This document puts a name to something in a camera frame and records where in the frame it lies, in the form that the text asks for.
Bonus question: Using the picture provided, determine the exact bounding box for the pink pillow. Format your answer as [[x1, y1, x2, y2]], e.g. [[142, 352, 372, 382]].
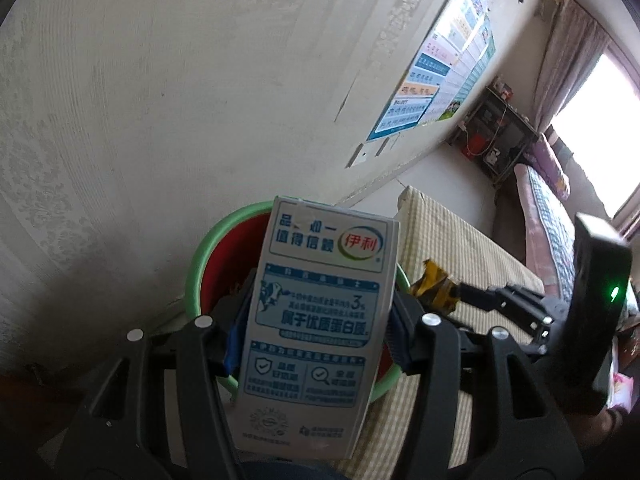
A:
[[530, 130, 572, 201]]

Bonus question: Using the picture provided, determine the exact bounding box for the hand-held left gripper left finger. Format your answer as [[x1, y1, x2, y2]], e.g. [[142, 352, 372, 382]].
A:
[[37, 267, 261, 480]]

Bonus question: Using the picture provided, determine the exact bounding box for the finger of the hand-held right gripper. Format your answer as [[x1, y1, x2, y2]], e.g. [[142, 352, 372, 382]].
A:
[[492, 305, 553, 335], [452, 282, 556, 312]]

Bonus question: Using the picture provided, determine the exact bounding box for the pink bed sheet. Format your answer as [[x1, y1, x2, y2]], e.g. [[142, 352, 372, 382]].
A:
[[492, 165, 546, 281]]

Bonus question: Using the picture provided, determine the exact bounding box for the dark bedside shelf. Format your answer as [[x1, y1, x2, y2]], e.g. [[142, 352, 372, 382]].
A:
[[457, 85, 541, 188]]

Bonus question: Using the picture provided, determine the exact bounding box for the bed with plaid quilt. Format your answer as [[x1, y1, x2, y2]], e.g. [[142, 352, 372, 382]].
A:
[[520, 165, 581, 306]]

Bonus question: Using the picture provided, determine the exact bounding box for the white chart wall poster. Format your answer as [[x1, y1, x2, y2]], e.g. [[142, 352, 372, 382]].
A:
[[432, 7, 488, 121]]

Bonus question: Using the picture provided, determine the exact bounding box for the floral cloth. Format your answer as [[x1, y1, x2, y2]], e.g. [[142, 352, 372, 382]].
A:
[[612, 372, 640, 411]]

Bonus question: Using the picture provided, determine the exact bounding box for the green-rimmed red basin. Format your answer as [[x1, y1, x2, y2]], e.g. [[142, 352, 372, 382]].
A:
[[185, 201, 412, 406]]

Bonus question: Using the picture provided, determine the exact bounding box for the sheer curtain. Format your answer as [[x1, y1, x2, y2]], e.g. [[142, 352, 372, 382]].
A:
[[530, 0, 613, 136]]

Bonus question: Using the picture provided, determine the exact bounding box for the yellow black wrapper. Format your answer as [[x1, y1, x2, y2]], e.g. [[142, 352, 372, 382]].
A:
[[410, 259, 461, 313]]

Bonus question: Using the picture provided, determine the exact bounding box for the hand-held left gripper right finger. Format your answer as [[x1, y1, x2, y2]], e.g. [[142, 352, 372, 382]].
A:
[[385, 285, 586, 480]]

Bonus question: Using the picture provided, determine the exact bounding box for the blue phonics wall poster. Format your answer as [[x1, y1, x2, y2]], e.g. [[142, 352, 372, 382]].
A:
[[366, 0, 491, 142]]

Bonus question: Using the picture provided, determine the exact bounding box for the white blue milk carton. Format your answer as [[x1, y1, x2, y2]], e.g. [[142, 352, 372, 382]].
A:
[[232, 196, 401, 460]]

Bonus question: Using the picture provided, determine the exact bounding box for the red bucket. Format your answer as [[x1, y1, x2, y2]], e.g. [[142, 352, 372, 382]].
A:
[[462, 132, 488, 157]]

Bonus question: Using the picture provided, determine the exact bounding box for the white blank wall plate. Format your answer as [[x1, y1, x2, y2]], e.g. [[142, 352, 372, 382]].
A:
[[347, 142, 373, 167]]

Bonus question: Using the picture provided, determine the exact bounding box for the bright window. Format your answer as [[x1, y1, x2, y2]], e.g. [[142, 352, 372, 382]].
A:
[[550, 50, 640, 221]]

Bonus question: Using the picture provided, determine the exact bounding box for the person's right hand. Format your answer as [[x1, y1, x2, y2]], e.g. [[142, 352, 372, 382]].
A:
[[595, 405, 633, 436]]

